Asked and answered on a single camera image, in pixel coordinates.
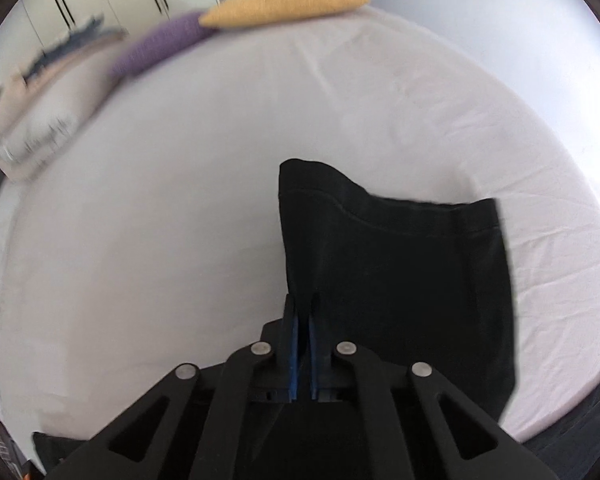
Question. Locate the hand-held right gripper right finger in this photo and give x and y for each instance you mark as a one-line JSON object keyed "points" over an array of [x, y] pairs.
{"points": [[312, 357]]}

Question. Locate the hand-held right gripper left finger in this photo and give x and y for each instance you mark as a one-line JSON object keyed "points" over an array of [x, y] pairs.
{"points": [[293, 357]]}

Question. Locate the bed with white sheet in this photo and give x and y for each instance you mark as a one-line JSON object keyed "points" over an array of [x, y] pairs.
{"points": [[190, 200]]}

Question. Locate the purple pillow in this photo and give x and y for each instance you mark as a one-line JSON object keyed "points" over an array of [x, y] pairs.
{"points": [[160, 45]]}

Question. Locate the folded beige white duvet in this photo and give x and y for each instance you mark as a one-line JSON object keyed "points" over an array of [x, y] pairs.
{"points": [[45, 115]]}

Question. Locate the yellow pillow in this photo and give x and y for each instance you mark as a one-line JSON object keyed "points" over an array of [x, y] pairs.
{"points": [[285, 2]]}

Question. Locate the folded blue garment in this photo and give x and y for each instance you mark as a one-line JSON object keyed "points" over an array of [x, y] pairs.
{"points": [[75, 45]]}

